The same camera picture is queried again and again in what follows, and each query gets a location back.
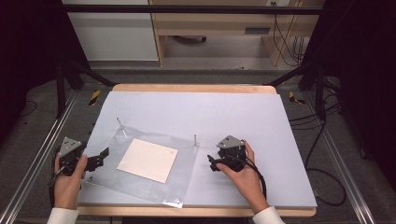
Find black curtain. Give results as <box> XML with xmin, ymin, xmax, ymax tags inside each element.
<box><xmin>0</xmin><ymin>0</ymin><xmax>92</xmax><ymax>144</ymax></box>
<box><xmin>306</xmin><ymin>0</ymin><xmax>396</xmax><ymax>183</ymax></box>

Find black horizontal frame bar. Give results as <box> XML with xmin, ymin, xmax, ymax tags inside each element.
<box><xmin>61</xmin><ymin>4</ymin><xmax>323</xmax><ymax>16</ymax></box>

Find picture card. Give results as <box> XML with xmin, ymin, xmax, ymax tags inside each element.
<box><xmin>116</xmin><ymin>138</ymin><xmax>179</xmax><ymax>184</ymax></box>

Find black metal stand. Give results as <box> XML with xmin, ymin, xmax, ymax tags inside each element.
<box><xmin>263</xmin><ymin>61</ymin><xmax>327</xmax><ymax>121</ymax></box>
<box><xmin>55</xmin><ymin>58</ymin><xmax>117</xmax><ymax>119</ymax></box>

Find left hand-held gripper cable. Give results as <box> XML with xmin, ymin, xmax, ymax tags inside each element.
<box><xmin>46</xmin><ymin>152</ymin><xmax>66</xmax><ymax>209</ymax></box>

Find aluminium rail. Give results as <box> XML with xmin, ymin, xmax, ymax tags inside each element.
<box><xmin>302</xmin><ymin>91</ymin><xmax>377</xmax><ymax>224</ymax></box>
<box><xmin>0</xmin><ymin>89</ymin><xmax>79</xmax><ymax>224</ymax></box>

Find black floor cables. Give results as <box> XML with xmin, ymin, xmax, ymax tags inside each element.
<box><xmin>289</xmin><ymin>92</ymin><xmax>348</xmax><ymax>207</ymax></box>

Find grey desk label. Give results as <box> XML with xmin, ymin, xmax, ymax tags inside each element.
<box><xmin>244</xmin><ymin>27</ymin><xmax>271</xmax><ymax>35</ymax></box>

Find person's left hand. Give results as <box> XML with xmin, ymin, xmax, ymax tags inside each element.
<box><xmin>53</xmin><ymin>152</ymin><xmax>89</xmax><ymax>210</ymax></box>

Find right hand-held gripper cable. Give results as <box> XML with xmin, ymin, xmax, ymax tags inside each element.
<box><xmin>245</xmin><ymin>157</ymin><xmax>268</xmax><ymax>200</ymax></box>

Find wooden table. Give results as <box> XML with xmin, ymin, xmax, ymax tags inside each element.
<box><xmin>77</xmin><ymin>83</ymin><xmax>317</xmax><ymax>218</ymax></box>

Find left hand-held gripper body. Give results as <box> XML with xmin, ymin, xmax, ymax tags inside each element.
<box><xmin>58</xmin><ymin>136</ymin><xmax>98</xmax><ymax>175</ymax></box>

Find white cabinet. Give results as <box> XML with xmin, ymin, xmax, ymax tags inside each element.
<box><xmin>61</xmin><ymin>0</ymin><xmax>160</xmax><ymax>62</ymax></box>

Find person's right hand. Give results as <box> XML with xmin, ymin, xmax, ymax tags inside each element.
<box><xmin>216</xmin><ymin>141</ymin><xmax>270</xmax><ymax>215</ymax></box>

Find yellow black tape piece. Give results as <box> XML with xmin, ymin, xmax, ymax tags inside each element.
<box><xmin>88</xmin><ymin>90</ymin><xmax>102</xmax><ymax>106</ymax></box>
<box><xmin>288</xmin><ymin>91</ymin><xmax>306</xmax><ymax>105</ymax></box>

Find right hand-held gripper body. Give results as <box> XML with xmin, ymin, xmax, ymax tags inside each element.
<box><xmin>216</xmin><ymin>134</ymin><xmax>248</xmax><ymax>173</ymax></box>

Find clear acrylic photo frame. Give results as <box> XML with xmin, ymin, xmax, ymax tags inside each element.
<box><xmin>85</xmin><ymin>117</ymin><xmax>201</xmax><ymax>209</ymax></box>

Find hand-held gripper cable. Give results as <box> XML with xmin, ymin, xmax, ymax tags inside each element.
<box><xmin>245</xmin><ymin>157</ymin><xmax>268</xmax><ymax>200</ymax></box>
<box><xmin>46</xmin><ymin>152</ymin><xmax>66</xmax><ymax>209</ymax></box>

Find thin black floor cable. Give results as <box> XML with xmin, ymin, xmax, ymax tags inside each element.
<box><xmin>19</xmin><ymin>99</ymin><xmax>38</xmax><ymax>119</ymax></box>

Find wooden desk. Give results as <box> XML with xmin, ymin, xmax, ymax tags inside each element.
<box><xmin>148</xmin><ymin>0</ymin><xmax>325</xmax><ymax>67</ymax></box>

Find white table mat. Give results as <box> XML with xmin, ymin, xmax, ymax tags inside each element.
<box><xmin>78</xmin><ymin>91</ymin><xmax>318</xmax><ymax>209</ymax></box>

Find hanging black cables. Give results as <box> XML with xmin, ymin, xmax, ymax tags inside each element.
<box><xmin>272</xmin><ymin>1</ymin><xmax>310</xmax><ymax>67</ymax></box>

